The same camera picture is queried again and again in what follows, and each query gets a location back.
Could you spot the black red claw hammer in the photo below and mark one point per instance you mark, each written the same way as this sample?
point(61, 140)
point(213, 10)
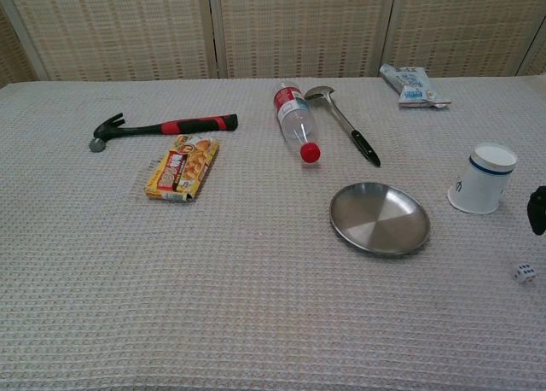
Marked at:
point(170, 127)

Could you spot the white die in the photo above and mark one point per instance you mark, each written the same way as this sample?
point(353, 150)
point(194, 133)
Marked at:
point(524, 274)

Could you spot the woven bamboo screen panel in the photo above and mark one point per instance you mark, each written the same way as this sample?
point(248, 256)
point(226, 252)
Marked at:
point(303, 28)
point(535, 60)
point(10, 54)
point(115, 28)
point(465, 24)

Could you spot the white paper cup blue stripe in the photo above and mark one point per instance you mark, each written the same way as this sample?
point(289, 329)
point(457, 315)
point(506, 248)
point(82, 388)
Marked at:
point(478, 186)

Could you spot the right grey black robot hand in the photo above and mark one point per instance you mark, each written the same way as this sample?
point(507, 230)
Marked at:
point(537, 211)

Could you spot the white blue snack bag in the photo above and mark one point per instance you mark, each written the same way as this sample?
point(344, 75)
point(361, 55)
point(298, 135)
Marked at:
point(411, 88)

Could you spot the beige waffle tablecloth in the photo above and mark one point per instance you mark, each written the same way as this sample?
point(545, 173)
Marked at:
point(213, 280)

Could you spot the yellow curry box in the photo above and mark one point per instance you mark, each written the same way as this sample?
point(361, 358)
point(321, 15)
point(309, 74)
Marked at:
point(183, 169)

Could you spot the round steel plate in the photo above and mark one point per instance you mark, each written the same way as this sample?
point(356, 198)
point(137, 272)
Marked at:
point(379, 218)

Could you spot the clear plastic bottle red cap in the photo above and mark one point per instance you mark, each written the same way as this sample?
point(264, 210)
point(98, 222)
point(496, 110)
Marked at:
point(294, 118)

